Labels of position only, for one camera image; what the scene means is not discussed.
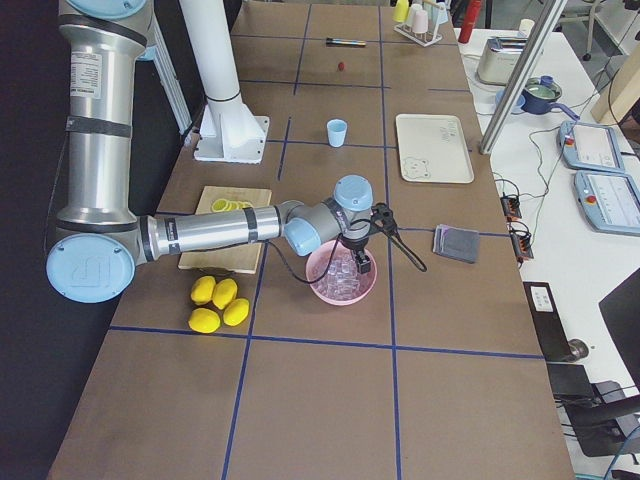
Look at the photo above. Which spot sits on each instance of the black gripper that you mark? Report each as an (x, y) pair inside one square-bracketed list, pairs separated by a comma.
[(355, 245)]

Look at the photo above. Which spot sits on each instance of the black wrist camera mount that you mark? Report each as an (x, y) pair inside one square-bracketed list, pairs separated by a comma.
[(383, 220)]

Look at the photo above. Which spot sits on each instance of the lower teach pendant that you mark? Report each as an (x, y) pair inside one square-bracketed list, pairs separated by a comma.
[(610, 201)]

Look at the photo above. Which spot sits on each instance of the grey purple folded cloth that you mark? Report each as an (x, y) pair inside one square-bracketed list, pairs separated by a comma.
[(456, 243)]

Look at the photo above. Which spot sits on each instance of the orange black connector box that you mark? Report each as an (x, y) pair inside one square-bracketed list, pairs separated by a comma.
[(511, 207), (521, 242)]

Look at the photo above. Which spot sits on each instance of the pink bowl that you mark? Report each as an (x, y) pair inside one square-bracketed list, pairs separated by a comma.
[(328, 246)]

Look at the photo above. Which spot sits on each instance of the yellow lemon slices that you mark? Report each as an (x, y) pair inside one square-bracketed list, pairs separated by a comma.
[(225, 205)]

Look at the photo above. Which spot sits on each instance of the yellow cup on rack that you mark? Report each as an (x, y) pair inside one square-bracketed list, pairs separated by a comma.
[(401, 10)]

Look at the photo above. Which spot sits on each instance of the aluminium frame post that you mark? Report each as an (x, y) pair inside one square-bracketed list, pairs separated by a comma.
[(523, 70)]

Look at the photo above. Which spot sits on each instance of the clear ice cubes pile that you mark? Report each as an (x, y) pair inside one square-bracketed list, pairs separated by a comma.
[(338, 279)]

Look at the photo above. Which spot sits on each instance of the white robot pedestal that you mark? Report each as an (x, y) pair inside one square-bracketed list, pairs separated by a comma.
[(229, 132)]

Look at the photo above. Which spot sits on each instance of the pink cup on rack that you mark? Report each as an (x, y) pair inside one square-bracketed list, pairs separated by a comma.
[(418, 21)]

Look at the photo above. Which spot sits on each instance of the white cup rack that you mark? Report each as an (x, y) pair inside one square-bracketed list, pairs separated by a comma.
[(438, 15)]

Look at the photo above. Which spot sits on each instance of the steel muddler black tip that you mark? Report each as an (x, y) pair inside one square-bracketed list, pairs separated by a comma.
[(341, 42)]

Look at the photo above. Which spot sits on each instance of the wooden cutting board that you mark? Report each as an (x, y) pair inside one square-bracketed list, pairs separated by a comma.
[(240, 259)]

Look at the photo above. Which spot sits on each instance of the blue saucepan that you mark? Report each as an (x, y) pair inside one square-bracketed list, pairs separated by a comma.
[(541, 96)]

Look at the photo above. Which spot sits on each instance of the upper teach pendant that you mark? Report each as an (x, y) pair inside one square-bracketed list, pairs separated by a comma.
[(590, 147)]

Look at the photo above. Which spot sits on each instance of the cream toaster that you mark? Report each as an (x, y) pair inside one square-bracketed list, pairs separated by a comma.
[(499, 58)]

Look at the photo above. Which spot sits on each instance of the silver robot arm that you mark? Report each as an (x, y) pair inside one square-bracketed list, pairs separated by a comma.
[(101, 242)]

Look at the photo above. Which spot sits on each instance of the light blue plastic cup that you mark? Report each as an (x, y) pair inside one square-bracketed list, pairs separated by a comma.
[(336, 132)]

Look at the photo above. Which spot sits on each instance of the cream bear tray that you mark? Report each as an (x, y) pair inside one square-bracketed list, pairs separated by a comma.
[(432, 149)]

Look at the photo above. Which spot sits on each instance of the teach pendant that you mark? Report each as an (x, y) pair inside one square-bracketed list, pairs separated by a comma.
[(590, 147), (610, 201)]

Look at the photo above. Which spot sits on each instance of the red bottle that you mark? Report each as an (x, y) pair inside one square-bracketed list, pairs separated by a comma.
[(472, 11)]

